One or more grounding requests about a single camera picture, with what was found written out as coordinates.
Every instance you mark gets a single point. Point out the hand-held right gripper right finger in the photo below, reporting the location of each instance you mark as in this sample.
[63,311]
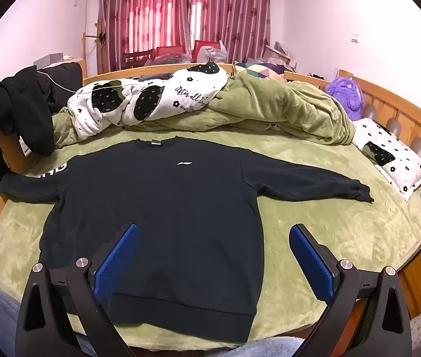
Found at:
[314,264]

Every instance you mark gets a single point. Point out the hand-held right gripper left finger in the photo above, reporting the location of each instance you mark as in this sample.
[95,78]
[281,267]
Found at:
[119,264]

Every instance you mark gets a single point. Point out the black sweatshirt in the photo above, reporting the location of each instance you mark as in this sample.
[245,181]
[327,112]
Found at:
[180,208]

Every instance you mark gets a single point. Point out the green bed sheet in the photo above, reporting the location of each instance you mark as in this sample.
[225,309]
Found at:
[307,208]

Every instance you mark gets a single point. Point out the black jacket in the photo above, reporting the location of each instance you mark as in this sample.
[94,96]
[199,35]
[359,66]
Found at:
[21,104]

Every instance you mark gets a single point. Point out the white printed pillow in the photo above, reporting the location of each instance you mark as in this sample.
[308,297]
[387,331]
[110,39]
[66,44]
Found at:
[403,171]

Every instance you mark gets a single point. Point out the white black-patched garment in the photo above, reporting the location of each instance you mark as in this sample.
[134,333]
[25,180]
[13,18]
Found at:
[84,100]

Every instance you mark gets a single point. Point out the green comforter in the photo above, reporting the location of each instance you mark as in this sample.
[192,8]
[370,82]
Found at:
[270,108]

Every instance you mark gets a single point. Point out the grey box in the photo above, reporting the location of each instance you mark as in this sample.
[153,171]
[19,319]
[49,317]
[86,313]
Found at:
[47,59]

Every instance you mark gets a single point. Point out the purple plush toy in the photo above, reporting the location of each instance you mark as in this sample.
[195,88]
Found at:
[344,96]

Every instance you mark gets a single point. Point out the wooden coat rack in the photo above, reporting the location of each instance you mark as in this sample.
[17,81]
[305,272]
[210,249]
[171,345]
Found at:
[85,48]

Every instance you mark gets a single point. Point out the colourful patchwork cushion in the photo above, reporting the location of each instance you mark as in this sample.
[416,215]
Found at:
[258,68]

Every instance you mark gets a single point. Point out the cardboard box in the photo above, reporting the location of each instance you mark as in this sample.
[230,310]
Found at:
[277,54]

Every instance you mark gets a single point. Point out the red chair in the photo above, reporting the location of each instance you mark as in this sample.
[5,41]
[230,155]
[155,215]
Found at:
[169,51]
[199,44]

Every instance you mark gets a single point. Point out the clear plastic bag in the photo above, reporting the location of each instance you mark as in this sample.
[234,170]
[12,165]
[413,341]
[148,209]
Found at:
[214,54]

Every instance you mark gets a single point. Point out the red curtain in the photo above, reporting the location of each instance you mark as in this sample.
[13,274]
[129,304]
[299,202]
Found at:
[232,15]

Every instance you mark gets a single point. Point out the wooden bed frame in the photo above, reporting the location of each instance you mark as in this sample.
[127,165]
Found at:
[381,100]

